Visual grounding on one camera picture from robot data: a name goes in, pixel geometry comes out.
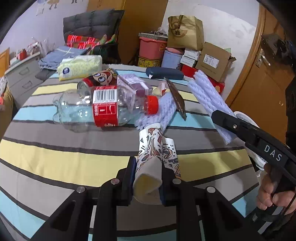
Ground wooden door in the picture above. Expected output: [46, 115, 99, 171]
[226, 6, 295, 143]

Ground red cartoon drink can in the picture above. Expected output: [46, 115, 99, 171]
[77, 68, 117, 89]

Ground white small boxes stack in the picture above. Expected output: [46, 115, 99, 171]
[180, 48, 201, 67]

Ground brown snack wrapper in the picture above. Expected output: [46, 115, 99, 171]
[165, 77, 187, 120]

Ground patterned sock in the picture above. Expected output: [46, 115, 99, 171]
[133, 123, 181, 205]

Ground right hand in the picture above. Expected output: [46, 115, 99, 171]
[256, 163, 295, 210]

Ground yellow tin box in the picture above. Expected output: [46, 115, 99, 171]
[137, 56, 162, 68]

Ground red plaid blanket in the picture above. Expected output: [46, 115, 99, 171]
[65, 34, 116, 55]

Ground small clear plastic cup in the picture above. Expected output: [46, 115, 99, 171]
[152, 81, 169, 97]

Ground dark grey quilted cushion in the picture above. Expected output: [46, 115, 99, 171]
[63, 9, 125, 42]

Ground purple drink carton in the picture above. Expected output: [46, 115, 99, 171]
[117, 74, 153, 97]

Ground wooden wardrobe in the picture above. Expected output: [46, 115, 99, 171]
[87, 0, 168, 64]

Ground brown paper bag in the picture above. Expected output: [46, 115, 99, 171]
[167, 15, 205, 51]

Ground light blue cylinder container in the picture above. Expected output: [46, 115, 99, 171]
[161, 47, 184, 70]

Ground blue folded cloth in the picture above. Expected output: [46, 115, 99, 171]
[38, 46, 89, 71]

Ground yellow tissue pack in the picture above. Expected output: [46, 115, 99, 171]
[57, 55, 103, 81]

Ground clear plastic cola bottle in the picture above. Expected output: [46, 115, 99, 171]
[53, 85, 159, 132]

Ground white trash bin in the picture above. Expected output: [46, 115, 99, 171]
[234, 111, 266, 171]

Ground grey drawer cabinet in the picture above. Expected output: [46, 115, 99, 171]
[4, 52, 43, 109]

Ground cardboard box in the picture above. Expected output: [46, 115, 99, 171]
[195, 42, 236, 83]

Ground striped table cloth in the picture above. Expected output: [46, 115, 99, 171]
[1, 75, 259, 240]

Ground black office chair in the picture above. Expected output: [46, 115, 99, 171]
[93, 43, 121, 64]

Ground navy glasses case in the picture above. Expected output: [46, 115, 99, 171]
[145, 67, 184, 80]

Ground red gift box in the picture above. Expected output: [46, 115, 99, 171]
[181, 64, 225, 95]

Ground metal door handle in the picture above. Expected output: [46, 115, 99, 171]
[255, 49, 271, 68]

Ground pink plastic basket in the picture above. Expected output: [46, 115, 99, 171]
[139, 37, 167, 60]

